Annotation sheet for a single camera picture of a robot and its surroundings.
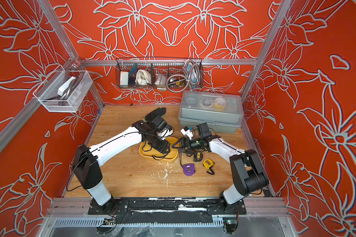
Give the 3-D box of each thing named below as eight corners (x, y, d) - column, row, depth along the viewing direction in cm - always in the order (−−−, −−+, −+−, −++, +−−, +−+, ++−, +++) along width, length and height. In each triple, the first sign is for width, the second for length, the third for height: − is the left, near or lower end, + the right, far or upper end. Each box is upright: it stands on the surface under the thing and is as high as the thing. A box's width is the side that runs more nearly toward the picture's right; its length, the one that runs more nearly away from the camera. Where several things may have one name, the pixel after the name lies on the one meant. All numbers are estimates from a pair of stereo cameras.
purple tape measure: (183, 176, 85) (183, 174, 83) (183, 165, 89) (183, 163, 87) (195, 176, 85) (195, 174, 83) (194, 165, 89) (194, 163, 87)
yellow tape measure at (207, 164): (204, 174, 86) (204, 173, 84) (202, 160, 91) (202, 158, 90) (215, 174, 86) (216, 173, 84) (212, 160, 91) (213, 158, 90)
